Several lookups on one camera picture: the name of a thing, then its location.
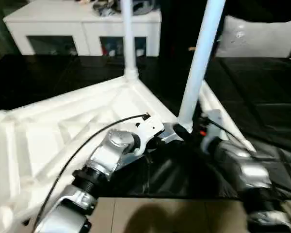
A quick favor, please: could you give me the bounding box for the black clutter on sideboard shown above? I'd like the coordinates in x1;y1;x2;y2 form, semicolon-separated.
92;1;118;17

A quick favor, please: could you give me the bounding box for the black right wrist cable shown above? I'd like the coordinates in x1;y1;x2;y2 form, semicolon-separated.
207;118;260;157

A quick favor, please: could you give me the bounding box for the black cabinet with gold label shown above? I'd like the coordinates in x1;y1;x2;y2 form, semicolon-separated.
160;0;224;58

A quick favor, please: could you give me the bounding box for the white plastic table top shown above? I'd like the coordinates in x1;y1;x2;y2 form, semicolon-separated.
0;74;194;225

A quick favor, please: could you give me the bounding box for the white sideboard cabinet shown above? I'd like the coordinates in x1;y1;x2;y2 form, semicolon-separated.
2;3;162;58

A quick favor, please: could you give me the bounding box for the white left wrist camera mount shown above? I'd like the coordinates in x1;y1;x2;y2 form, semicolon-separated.
132;116;165;156

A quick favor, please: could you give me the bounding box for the grey pillow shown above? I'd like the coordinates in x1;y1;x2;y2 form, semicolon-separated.
214;15;291;59

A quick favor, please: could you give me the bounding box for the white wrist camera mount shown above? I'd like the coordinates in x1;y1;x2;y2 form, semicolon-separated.
132;116;165;156
200;109;223;154

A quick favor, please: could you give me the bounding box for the white plastic table leg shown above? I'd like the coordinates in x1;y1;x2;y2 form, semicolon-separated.
198;82;233;143
201;80;257;153
120;0;139;83
177;0;226;134

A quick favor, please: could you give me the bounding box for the grey round pot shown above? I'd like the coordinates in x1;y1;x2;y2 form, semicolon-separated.
132;0;157;16

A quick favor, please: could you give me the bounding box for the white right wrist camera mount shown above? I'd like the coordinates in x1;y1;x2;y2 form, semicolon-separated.
200;109;223;154

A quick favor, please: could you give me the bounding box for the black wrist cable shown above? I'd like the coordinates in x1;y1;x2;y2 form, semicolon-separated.
207;118;260;157
33;113;150;229

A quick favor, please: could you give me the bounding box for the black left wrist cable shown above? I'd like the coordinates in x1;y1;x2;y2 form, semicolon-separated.
33;113;150;229

